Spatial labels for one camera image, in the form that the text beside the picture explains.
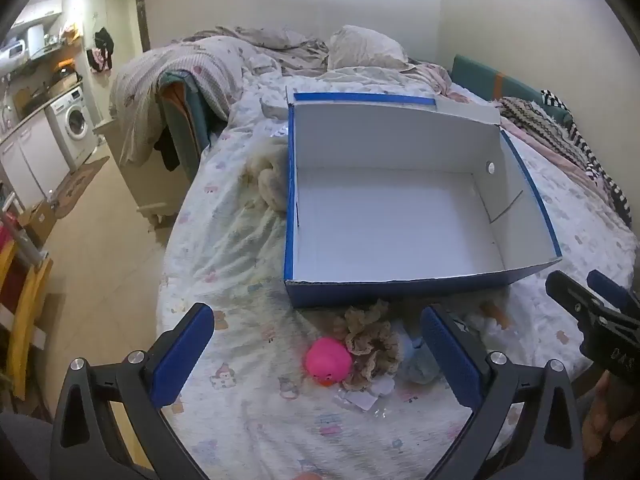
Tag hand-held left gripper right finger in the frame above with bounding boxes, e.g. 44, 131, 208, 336
420, 304, 586, 480

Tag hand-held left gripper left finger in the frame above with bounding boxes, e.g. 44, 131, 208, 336
50, 302, 216, 480

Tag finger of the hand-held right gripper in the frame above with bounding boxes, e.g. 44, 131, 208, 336
587, 269, 640, 313
545, 270, 608, 328

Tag light blue plush scrunchie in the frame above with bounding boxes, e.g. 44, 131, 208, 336
397, 327, 443, 385

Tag small brown soft toy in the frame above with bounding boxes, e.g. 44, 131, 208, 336
480, 300, 511, 328

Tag beige lace scrunchie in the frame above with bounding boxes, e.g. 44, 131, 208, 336
332, 300, 401, 392

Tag pink rubber duck toy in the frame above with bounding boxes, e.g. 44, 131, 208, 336
306, 337, 353, 388

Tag blue and white cardboard box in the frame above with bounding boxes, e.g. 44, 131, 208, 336
283, 86, 563, 310

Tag cream fluffy scrunchie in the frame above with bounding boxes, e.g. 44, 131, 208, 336
240, 137, 290, 213

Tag person's right hand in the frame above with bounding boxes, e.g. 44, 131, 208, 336
582, 372, 640, 461

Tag printed white bed sheet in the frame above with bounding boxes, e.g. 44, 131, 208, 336
157, 60, 636, 480

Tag black and white striped cloth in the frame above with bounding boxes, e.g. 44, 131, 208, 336
542, 89, 633, 231

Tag yellow wooden chair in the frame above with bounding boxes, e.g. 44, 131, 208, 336
0, 240, 55, 401

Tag white bedside cabinet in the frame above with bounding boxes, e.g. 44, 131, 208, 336
92, 120, 176, 233

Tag person's dark clothing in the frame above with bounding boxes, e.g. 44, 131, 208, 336
0, 412, 56, 480

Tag small cardboard box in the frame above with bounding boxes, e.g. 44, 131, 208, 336
20, 200, 58, 246

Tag brown floor rug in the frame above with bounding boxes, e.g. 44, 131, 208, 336
50, 156, 111, 220

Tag black hanging cloth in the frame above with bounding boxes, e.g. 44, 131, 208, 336
154, 130, 181, 172

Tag teal padded headboard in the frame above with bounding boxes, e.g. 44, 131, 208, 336
450, 54, 573, 126

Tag teal bed footboard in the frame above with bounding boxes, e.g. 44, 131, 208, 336
157, 72, 211, 171

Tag white kitchen cabinet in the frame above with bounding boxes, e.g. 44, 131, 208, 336
0, 110, 71, 208

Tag white washing machine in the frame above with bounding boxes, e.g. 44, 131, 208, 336
45, 86, 98, 171

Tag striped grey quilt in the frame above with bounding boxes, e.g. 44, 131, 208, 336
110, 25, 331, 166

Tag dark hanging clothes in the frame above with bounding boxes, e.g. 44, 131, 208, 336
86, 27, 116, 73

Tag crumpled beige pillow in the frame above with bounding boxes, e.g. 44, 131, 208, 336
327, 25, 408, 71

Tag white water heater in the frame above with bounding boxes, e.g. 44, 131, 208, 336
25, 24, 46, 56

